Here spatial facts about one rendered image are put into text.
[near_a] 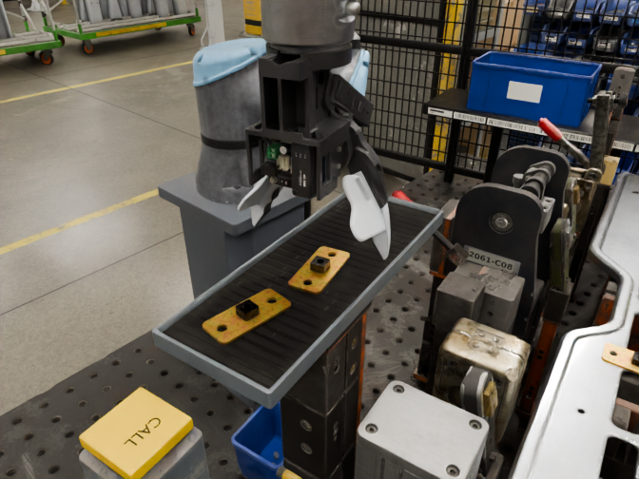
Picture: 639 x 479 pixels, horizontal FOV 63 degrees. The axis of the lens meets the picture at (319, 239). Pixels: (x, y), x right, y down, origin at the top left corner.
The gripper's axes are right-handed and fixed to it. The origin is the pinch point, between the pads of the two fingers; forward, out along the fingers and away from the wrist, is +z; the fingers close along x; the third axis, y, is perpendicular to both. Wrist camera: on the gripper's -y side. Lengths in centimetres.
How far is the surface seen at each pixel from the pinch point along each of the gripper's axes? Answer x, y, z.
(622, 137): 33, -101, 17
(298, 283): -0.9, 3.5, 3.8
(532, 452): 25.3, 0.2, 19.7
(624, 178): 34, -82, 20
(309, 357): 5.0, 12.4, 4.0
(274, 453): -11, -6, 49
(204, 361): -2.6, 17.1, 3.6
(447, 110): -11, -105, 18
